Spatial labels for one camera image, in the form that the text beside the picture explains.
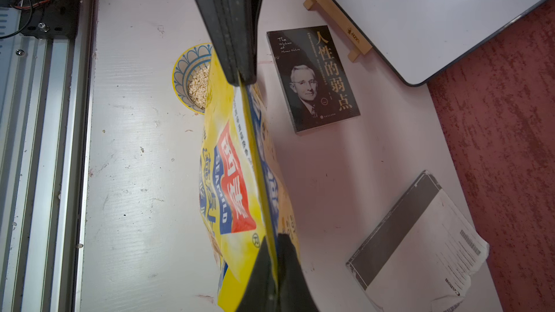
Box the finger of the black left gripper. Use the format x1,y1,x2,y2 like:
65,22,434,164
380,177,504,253
214,0,262,85
195,0,240,86

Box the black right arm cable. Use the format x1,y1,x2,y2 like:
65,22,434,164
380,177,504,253
0,0,53,40

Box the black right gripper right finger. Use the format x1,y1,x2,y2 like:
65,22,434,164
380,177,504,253
277,233,319,312

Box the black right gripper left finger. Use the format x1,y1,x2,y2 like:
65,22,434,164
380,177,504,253
236,239,278,312

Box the white paper manual booklet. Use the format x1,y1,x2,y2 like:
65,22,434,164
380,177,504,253
346,170,489,311

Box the black portrait cover book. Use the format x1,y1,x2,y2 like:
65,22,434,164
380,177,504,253
267,25,360,134

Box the yellow oats bag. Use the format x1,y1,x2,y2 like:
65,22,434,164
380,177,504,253
199,56,299,311

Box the white board with black rim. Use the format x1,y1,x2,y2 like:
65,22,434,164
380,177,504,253
334,0,546,87

